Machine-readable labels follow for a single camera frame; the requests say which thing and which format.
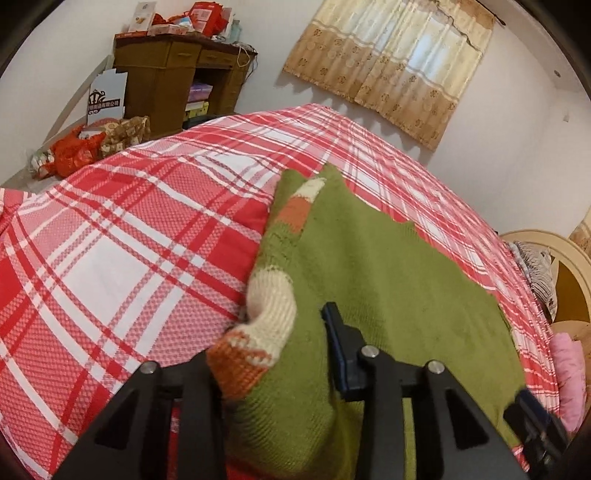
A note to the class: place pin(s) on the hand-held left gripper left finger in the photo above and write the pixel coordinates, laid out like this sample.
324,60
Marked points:
198,383

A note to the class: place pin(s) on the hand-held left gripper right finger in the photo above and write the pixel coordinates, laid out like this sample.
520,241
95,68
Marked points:
334,344

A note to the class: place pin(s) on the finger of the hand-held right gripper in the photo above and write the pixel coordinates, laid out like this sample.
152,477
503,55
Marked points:
535,415

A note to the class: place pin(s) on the striped green orange knit sweater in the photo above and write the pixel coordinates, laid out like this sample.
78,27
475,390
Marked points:
392,286

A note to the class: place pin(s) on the pink pillow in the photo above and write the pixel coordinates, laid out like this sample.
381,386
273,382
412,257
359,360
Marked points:
568,378

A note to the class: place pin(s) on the floral striped pillow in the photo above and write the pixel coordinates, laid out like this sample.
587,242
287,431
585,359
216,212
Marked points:
538,277

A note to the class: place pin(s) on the red plaid bed sheet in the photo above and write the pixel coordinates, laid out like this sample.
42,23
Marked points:
115,240

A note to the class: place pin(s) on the cream wooden headboard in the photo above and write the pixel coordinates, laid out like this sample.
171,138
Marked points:
569,250

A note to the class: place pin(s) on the long beige patterned curtain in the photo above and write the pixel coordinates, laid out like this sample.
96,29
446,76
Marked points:
582,237

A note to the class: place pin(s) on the brown patterned bag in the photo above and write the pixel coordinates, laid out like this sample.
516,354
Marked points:
124,136

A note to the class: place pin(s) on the red plastic bag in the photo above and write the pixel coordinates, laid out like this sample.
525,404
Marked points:
74,154

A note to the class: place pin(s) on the crumpled white plastic bag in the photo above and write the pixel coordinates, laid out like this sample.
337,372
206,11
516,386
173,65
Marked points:
44,164

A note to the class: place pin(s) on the yellow box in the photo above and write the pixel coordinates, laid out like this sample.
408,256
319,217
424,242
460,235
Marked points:
196,112

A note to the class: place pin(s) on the purple box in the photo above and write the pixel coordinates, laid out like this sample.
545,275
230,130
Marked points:
201,92

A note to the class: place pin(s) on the beige patterned window curtain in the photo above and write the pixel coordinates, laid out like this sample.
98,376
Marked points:
392,60

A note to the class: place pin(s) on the brown wooden desk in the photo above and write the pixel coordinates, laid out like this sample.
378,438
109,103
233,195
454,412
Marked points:
152,78

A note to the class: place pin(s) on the pale blue pack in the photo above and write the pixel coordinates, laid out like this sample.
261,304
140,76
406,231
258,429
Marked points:
235,30

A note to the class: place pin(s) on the red gift bags on desk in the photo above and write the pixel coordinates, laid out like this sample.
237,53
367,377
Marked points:
207,18

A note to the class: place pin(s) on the pink flat box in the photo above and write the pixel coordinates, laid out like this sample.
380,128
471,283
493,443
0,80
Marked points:
168,30

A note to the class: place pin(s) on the black curtain rod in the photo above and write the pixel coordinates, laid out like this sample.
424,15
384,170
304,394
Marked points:
498,17

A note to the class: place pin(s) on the white upright box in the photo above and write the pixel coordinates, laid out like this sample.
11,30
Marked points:
144,18

